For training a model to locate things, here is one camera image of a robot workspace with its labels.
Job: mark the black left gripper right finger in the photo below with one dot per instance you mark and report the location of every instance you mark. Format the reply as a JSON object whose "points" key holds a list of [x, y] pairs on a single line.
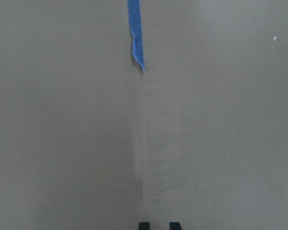
{"points": [[174, 226]]}

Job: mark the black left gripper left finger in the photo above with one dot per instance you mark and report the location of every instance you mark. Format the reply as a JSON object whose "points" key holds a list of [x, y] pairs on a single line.
{"points": [[144, 226]]}

